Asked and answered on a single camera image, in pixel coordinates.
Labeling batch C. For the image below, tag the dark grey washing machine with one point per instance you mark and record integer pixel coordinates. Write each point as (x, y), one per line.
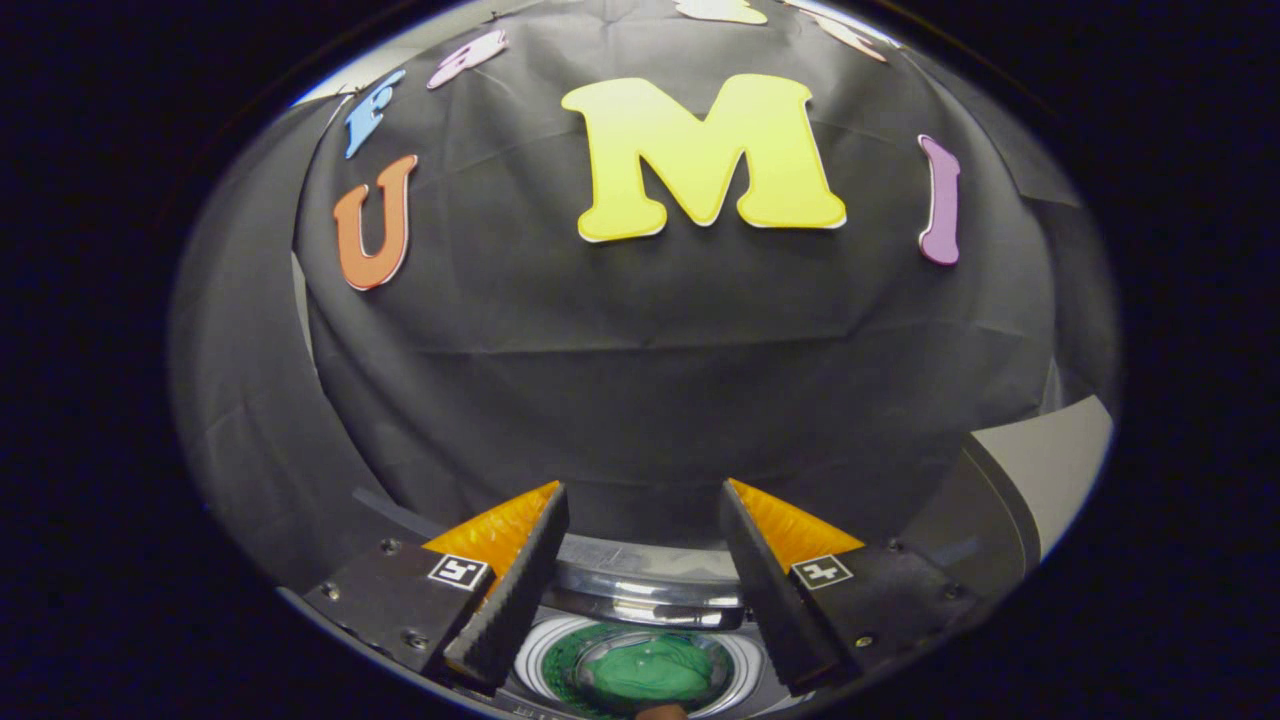
(650, 585)

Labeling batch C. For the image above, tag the green polo shirt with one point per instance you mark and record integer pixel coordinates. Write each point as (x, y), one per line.
(650, 670)

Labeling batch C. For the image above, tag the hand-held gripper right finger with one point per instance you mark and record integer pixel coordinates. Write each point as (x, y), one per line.
(765, 600)

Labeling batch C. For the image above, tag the black backdrop cloth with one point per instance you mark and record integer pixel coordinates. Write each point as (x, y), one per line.
(650, 300)

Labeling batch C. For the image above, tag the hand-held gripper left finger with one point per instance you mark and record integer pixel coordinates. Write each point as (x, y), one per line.
(510, 600)

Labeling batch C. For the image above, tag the beige cabinet with grey top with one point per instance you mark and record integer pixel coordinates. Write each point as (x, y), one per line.
(1050, 460)

